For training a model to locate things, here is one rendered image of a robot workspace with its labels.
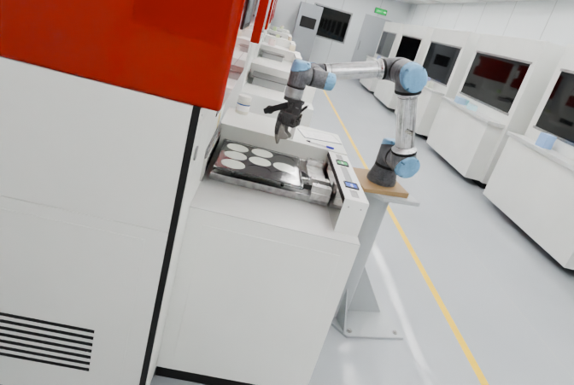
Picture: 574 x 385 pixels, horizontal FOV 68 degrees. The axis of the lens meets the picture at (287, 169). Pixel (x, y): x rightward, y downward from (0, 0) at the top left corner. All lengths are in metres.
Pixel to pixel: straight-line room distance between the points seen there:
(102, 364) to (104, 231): 0.52
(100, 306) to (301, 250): 0.69
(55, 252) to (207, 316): 0.61
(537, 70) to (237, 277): 5.23
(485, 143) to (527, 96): 0.77
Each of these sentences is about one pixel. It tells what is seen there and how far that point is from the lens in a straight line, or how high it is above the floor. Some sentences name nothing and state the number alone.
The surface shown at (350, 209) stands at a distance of 1.59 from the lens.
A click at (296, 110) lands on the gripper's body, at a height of 1.16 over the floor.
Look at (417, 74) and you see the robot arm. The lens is 1.91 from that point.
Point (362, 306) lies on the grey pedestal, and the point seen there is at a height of 0.05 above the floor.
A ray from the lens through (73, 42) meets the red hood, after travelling 1.27.
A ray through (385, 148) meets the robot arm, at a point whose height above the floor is 1.03.
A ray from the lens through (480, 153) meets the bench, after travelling 6.34.
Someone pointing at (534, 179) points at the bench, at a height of 0.59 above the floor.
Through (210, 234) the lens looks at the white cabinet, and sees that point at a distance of 1.57.
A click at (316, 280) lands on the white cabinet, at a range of 1.66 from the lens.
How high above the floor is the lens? 1.52
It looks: 20 degrees down
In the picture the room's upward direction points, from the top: 16 degrees clockwise
